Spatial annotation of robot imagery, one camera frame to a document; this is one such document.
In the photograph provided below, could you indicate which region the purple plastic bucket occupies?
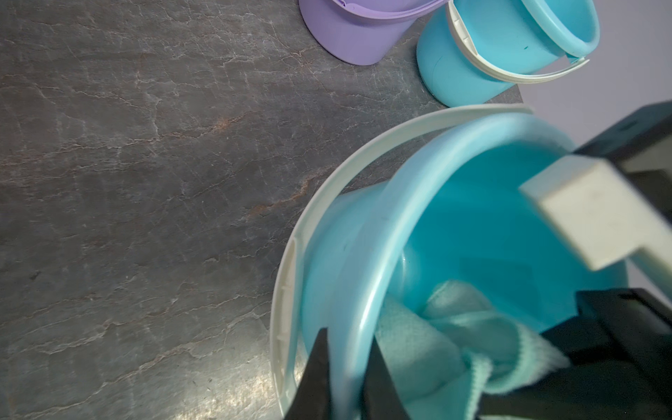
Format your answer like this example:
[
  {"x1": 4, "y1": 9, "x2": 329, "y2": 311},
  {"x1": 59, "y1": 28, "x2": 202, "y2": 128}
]
[{"x1": 298, "y1": 0, "x2": 445, "y2": 66}]

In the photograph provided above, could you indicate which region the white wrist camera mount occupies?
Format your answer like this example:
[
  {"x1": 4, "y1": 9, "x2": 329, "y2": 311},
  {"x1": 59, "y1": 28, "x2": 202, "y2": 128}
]
[{"x1": 519, "y1": 154, "x2": 671, "y2": 299}]

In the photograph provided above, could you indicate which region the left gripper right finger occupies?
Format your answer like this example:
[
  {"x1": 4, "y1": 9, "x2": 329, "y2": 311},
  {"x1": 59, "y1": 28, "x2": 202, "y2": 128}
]
[{"x1": 362, "y1": 339, "x2": 410, "y2": 420}]

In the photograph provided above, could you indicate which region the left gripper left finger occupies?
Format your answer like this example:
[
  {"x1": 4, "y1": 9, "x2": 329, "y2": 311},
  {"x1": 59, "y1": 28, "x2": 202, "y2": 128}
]
[{"x1": 285, "y1": 328, "x2": 332, "y2": 420}]

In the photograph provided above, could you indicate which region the teal plastic bucket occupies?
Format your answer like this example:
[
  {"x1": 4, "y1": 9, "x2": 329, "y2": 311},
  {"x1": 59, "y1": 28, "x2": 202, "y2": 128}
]
[
  {"x1": 416, "y1": 0, "x2": 600, "y2": 107},
  {"x1": 271, "y1": 104, "x2": 628, "y2": 414}
]

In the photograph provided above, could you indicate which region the light green microfiber cloth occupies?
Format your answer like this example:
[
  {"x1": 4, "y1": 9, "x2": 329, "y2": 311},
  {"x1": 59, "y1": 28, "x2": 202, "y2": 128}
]
[{"x1": 376, "y1": 281, "x2": 571, "y2": 419}]

